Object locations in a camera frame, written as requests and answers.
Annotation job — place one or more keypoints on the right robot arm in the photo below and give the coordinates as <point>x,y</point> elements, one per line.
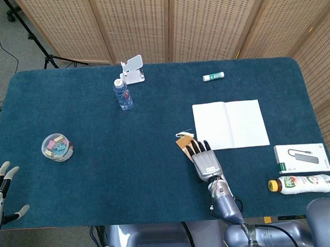
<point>227,206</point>

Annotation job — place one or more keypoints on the grey robot torso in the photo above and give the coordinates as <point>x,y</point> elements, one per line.
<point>160,240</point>

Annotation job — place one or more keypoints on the white green glue stick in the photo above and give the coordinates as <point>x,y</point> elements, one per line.
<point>213,76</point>

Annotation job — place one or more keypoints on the clear plastic water bottle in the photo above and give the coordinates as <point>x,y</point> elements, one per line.
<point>123,98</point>

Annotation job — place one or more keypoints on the open white notebook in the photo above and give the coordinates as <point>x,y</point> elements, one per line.
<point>237,125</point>

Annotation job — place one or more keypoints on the orange cream bookmark with tassel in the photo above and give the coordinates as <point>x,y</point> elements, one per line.
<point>182,142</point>

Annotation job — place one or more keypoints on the teal blue table cloth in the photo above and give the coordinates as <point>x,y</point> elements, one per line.
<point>128,158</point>

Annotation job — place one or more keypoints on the clear jar of colourful clips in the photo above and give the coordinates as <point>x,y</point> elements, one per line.
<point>57,148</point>

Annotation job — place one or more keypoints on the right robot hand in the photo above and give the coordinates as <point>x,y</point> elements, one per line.
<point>207,165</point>

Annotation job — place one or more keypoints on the white usb hub box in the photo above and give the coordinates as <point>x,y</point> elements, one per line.
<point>302,160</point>

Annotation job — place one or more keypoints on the black wheeled stand base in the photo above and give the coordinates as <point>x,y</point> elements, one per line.
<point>11,16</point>

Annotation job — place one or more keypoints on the white folding phone stand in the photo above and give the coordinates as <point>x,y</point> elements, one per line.
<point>133,76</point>

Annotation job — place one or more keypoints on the black tripod stand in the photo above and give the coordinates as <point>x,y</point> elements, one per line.
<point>49,59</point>

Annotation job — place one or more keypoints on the white drink bottle yellow cap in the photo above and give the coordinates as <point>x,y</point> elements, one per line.
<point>304,184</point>

